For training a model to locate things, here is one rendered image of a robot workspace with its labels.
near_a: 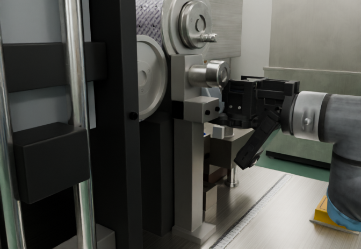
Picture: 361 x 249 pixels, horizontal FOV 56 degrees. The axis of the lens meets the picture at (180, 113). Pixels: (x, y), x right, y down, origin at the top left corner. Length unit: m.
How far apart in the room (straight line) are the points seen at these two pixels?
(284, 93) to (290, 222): 0.25
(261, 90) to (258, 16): 4.85
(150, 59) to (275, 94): 0.21
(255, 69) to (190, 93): 4.91
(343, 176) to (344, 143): 0.05
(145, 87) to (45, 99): 0.25
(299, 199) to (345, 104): 0.30
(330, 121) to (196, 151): 0.20
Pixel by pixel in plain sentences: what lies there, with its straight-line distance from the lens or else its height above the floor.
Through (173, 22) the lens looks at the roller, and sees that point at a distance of 0.53.
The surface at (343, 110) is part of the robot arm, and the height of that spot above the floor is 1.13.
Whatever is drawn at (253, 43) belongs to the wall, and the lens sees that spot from 5.43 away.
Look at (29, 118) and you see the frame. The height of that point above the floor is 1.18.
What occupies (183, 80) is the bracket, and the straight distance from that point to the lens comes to 0.51.
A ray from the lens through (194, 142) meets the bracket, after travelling 0.54.
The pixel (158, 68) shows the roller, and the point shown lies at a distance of 0.52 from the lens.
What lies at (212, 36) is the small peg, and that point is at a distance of 0.55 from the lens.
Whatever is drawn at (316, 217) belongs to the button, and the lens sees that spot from 0.70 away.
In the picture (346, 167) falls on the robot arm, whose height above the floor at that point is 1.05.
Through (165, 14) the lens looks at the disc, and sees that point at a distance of 0.52.
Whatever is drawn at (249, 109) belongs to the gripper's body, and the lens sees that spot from 0.56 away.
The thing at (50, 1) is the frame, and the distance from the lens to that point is 0.27.
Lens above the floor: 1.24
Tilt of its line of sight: 13 degrees down
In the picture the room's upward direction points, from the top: straight up
